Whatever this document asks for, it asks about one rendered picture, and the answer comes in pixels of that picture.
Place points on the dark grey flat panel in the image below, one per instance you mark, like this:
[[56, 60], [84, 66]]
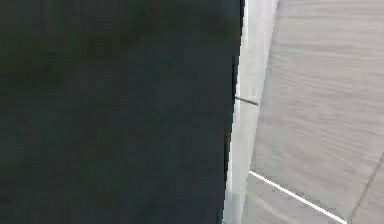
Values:
[[116, 113]]

